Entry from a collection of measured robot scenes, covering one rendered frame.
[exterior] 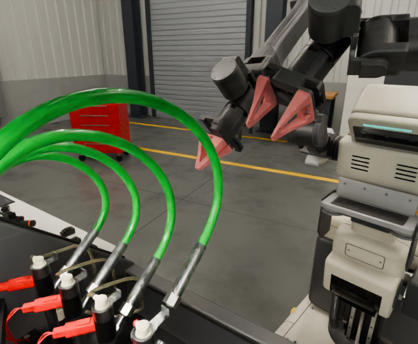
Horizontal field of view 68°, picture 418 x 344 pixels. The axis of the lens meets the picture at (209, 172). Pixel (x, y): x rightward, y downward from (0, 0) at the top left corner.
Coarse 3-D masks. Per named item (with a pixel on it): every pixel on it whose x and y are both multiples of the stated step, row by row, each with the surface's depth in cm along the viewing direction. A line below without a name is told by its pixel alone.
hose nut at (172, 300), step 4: (168, 292) 43; (168, 296) 42; (172, 296) 42; (176, 296) 42; (164, 300) 42; (168, 300) 42; (172, 300) 42; (176, 300) 42; (180, 300) 43; (168, 304) 42; (172, 304) 42; (176, 304) 42; (176, 308) 42
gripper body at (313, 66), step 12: (312, 48) 48; (300, 60) 47; (312, 60) 47; (324, 60) 47; (264, 72) 50; (276, 72) 48; (300, 72) 46; (312, 72) 46; (324, 72) 48; (312, 84) 45; (324, 96) 46; (324, 108) 48
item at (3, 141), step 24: (72, 96) 24; (96, 96) 26; (120, 96) 28; (144, 96) 30; (24, 120) 21; (48, 120) 23; (192, 120) 37; (0, 144) 20; (216, 168) 45; (216, 192) 47; (216, 216) 48
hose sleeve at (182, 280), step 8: (192, 248) 46; (200, 248) 46; (192, 256) 45; (200, 256) 45; (184, 264) 45; (192, 264) 44; (184, 272) 44; (192, 272) 44; (176, 280) 44; (184, 280) 43; (176, 288) 43; (184, 288) 43
